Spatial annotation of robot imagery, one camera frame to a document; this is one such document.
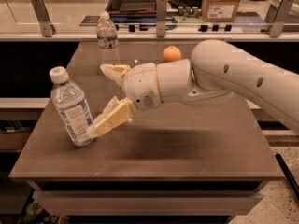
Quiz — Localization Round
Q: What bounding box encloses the green object under table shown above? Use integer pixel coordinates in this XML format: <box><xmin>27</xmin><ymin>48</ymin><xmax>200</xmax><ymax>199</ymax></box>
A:
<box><xmin>23</xmin><ymin>203</ymin><xmax>43</xmax><ymax>224</ymax></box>

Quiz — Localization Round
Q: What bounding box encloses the cardboard box with label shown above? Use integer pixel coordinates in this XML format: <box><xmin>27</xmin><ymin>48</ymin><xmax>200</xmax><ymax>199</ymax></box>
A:
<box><xmin>201</xmin><ymin>0</ymin><xmax>240</xmax><ymax>22</ymax></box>

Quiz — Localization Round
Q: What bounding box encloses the black rod on floor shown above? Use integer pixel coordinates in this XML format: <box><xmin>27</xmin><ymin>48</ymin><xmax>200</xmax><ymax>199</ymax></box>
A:
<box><xmin>275</xmin><ymin>153</ymin><xmax>299</xmax><ymax>200</ymax></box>

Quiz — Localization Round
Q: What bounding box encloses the dark open tray box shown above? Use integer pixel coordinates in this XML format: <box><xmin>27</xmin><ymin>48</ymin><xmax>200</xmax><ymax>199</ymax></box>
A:
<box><xmin>106</xmin><ymin>0</ymin><xmax>156</xmax><ymax>15</ymax></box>

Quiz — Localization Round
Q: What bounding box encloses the clear water bottle red label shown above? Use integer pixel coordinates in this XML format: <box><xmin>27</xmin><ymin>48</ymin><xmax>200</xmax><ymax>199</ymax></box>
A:
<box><xmin>96</xmin><ymin>11</ymin><xmax>120</xmax><ymax>64</ymax></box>

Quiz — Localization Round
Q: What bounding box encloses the orange fruit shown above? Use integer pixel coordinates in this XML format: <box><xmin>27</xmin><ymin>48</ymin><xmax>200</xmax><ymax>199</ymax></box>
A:
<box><xmin>163</xmin><ymin>46</ymin><xmax>181</xmax><ymax>63</ymax></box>

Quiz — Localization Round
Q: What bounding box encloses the right metal railing bracket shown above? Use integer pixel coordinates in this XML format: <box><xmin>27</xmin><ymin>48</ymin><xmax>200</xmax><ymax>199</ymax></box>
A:
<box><xmin>267</xmin><ymin>0</ymin><xmax>294</xmax><ymax>38</ymax></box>

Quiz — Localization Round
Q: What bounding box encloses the metal railing bracket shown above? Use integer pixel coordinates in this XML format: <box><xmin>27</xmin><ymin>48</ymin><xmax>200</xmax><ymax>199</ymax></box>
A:
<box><xmin>156</xmin><ymin>0</ymin><xmax>167</xmax><ymax>38</ymax></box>
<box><xmin>267</xmin><ymin>0</ymin><xmax>294</xmax><ymax>38</ymax></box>
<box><xmin>30</xmin><ymin>0</ymin><xmax>56</xmax><ymax>37</ymax></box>

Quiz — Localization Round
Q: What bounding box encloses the left metal railing bracket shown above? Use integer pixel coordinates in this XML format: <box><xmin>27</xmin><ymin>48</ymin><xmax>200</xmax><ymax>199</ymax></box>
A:
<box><xmin>30</xmin><ymin>0</ymin><xmax>56</xmax><ymax>37</ymax></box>

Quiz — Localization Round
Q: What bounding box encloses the middle metal railing bracket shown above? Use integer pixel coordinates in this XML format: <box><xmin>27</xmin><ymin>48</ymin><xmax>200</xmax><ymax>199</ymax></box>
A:
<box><xmin>156</xmin><ymin>0</ymin><xmax>167</xmax><ymax>38</ymax></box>

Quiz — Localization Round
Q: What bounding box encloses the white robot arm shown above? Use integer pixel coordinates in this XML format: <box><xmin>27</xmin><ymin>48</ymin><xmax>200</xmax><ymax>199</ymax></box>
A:
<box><xmin>87</xmin><ymin>40</ymin><xmax>299</xmax><ymax>137</ymax></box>

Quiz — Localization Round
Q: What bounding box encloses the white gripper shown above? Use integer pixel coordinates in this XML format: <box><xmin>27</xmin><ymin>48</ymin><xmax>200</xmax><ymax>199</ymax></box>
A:
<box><xmin>87</xmin><ymin>63</ymin><xmax>162</xmax><ymax>138</ymax></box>

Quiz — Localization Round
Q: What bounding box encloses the blue label water bottle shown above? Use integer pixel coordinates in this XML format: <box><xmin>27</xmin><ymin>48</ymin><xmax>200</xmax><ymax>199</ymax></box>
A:
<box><xmin>50</xmin><ymin>66</ymin><xmax>93</xmax><ymax>147</ymax></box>

